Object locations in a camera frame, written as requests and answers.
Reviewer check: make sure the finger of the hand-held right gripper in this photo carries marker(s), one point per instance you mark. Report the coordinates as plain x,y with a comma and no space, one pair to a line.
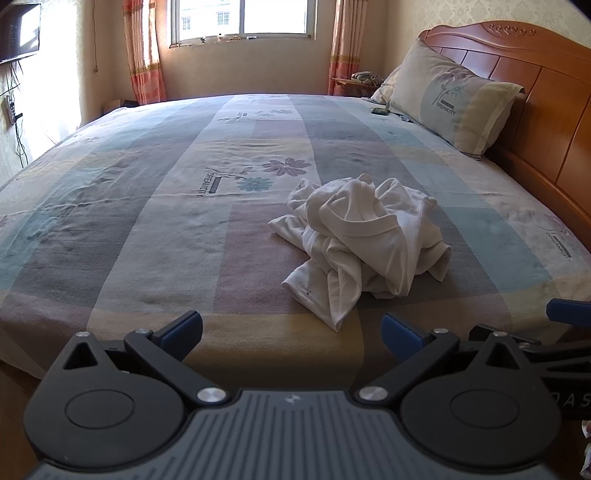
570,312
521,339

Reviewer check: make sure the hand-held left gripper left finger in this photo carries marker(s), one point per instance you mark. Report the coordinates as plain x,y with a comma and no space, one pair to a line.
182,336

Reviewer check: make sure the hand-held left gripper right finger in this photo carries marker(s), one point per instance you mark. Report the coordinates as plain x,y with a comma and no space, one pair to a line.
400,338

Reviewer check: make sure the white printed sweatshirt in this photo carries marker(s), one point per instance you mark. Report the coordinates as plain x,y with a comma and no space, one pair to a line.
369,230

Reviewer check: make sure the pastel patchwork bed sheet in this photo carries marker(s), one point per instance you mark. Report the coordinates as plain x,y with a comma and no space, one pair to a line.
138,207

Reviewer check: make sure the small blue cloth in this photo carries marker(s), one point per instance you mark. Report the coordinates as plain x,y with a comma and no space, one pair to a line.
407,118

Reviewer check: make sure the wooden bed headboard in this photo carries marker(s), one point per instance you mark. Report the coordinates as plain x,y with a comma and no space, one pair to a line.
545,92

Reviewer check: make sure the black phone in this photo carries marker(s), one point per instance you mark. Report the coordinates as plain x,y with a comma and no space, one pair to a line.
380,110

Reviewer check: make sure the beige box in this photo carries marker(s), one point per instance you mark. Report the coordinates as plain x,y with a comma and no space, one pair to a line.
112,106

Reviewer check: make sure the small cream pillow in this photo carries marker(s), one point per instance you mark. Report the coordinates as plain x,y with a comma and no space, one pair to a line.
385,90

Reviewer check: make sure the large flower print pillow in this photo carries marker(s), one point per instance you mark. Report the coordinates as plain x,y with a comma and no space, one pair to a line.
443,92

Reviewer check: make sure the wooden nightstand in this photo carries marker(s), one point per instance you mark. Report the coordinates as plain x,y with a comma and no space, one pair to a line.
344,85

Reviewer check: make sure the grey cloth bundle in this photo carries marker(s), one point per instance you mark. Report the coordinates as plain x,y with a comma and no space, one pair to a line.
365,77

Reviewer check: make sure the orange striped curtain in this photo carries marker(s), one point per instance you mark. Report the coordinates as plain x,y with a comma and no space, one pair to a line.
346,46
145,60

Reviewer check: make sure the white power strip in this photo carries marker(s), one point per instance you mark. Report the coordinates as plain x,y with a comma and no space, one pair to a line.
9,110

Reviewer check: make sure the window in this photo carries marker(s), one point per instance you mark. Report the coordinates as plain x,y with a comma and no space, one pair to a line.
240,18

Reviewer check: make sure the wall television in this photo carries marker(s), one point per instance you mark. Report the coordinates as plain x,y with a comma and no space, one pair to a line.
18,30

